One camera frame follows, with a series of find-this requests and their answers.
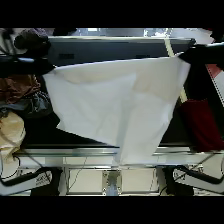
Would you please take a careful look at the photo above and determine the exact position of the white shirt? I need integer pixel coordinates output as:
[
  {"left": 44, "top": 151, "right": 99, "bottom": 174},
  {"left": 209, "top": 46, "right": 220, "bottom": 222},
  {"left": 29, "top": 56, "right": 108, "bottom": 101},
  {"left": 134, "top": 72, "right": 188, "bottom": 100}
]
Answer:
[{"left": 42, "top": 54, "right": 192, "bottom": 167}]

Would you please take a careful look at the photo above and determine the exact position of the grey garment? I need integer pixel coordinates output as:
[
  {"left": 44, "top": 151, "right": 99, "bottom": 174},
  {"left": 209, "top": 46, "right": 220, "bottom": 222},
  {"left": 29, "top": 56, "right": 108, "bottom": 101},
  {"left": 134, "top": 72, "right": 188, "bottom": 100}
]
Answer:
[{"left": 0, "top": 92, "right": 53, "bottom": 118}]

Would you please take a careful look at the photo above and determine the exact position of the dark red garment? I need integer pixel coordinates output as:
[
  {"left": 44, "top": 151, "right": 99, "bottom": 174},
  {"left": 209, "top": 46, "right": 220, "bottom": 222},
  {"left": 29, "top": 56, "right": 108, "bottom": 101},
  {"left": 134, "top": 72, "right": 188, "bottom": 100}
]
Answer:
[{"left": 180, "top": 99, "right": 224, "bottom": 153}]

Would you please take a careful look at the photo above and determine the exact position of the brown garment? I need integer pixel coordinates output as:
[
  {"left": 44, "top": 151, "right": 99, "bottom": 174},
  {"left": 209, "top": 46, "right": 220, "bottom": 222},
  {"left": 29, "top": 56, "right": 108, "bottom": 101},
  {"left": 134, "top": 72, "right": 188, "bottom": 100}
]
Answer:
[{"left": 0, "top": 74, "right": 42, "bottom": 105}]

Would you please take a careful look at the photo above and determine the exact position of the cream garment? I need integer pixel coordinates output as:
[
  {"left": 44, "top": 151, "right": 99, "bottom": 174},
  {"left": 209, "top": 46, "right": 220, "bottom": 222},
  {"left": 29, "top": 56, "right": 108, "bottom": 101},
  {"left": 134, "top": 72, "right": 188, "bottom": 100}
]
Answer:
[{"left": 0, "top": 111, "right": 27, "bottom": 163}]

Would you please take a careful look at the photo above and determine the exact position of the silver frame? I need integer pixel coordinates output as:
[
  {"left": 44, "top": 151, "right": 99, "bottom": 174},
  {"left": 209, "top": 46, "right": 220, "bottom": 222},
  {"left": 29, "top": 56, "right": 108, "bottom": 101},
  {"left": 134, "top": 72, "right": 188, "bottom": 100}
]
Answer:
[{"left": 13, "top": 35, "right": 224, "bottom": 197}]

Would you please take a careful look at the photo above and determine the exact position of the black cable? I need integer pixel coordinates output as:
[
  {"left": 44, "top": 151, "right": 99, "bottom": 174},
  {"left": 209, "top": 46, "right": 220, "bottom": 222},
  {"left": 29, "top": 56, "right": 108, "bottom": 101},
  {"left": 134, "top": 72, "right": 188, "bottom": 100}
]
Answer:
[{"left": 0, "top": 155, "right": 22, "bottom": 182}]

